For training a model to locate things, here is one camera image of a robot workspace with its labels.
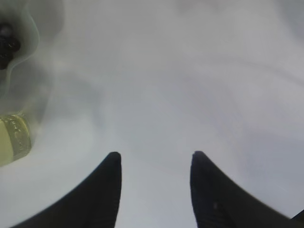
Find artificial purple grape bunch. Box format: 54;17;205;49
0;22;21;70

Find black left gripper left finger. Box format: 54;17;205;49
17;152;122;228

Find yellow tea bottle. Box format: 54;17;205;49
0;114;32;167

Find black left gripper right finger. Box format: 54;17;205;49
190;151;304;228

